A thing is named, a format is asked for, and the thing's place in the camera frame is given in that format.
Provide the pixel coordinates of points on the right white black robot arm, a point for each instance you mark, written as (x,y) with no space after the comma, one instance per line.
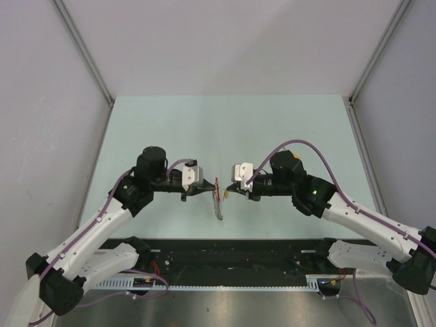
(404,253)

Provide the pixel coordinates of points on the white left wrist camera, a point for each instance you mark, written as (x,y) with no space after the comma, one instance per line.
(192,174)

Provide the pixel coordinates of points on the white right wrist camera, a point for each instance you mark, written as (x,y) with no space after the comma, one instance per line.
(241,174)

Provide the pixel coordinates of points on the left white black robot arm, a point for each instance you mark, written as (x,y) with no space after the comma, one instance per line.
(69,270)

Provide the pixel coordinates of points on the aluminium left corner post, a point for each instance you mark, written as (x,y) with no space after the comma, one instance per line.
(82,49)

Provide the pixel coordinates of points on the aluminium right side rail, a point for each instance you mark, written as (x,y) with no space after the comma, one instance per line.
(365,157)

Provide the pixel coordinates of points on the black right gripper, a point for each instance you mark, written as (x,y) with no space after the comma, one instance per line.
(235,187)

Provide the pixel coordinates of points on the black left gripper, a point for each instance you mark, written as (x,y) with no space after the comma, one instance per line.
(205,186)

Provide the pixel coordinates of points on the aluminium right corner post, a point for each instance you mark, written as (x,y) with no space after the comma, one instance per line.
(386,37)

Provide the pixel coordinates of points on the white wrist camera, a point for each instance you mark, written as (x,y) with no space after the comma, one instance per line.
(192,174)
(241,174)

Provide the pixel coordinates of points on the white slotted cable duct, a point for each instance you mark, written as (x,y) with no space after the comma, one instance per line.
(147,283)

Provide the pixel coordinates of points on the aluminium corner post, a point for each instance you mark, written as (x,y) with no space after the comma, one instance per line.
(386,37)
(82,49)

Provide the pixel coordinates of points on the black mounting base plate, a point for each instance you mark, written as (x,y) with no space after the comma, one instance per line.
(234,262)

